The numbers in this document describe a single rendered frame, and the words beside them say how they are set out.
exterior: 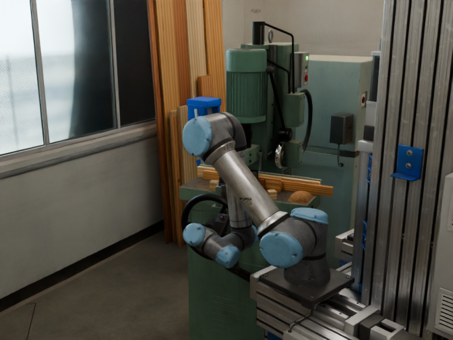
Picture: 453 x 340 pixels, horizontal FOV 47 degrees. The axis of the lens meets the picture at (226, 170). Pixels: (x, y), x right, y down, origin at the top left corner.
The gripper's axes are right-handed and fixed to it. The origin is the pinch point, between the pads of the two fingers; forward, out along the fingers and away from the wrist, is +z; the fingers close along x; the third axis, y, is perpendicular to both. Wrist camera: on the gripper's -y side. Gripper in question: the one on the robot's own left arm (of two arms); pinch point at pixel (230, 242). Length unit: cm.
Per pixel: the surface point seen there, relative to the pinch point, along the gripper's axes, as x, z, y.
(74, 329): -103, 58, 58
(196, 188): -28.3, 15.9, -22.0
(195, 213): -28.3, 20.8, -11.5
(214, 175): -26.3, 27.2, -31.3
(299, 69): 5, 27, -87
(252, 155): -7.7, 22.1, -41.7
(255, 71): -4, -2, -72
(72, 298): -127, 80, 45
